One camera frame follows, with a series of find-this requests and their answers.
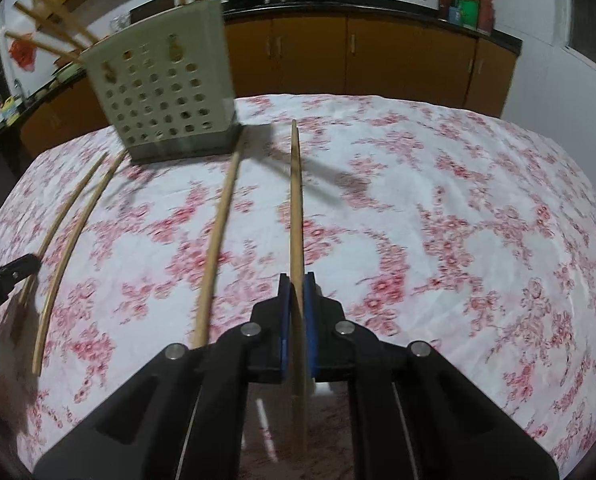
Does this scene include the green perforated utensil holder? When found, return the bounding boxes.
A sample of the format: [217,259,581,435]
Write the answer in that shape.
[80,0,246,165]

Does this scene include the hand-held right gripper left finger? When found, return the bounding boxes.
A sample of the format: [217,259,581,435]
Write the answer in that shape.
[33,272,295,480]

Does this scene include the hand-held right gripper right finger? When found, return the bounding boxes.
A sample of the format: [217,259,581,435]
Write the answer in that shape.
[303,271,561,480]

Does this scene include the green box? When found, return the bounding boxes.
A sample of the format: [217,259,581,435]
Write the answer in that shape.
[448,0,481,29]

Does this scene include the wooden lower kitchen cabinets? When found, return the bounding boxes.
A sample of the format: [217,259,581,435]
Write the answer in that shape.
[18,10,519,158]

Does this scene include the pink floral tablecloth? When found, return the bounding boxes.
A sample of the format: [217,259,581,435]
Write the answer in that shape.
[0,92,596,480]

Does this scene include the black kitchen countertop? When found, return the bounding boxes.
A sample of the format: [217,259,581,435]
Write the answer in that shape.
[0,0,523,156]

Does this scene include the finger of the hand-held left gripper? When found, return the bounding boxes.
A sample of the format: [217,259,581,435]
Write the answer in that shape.
[0,254,43,323]

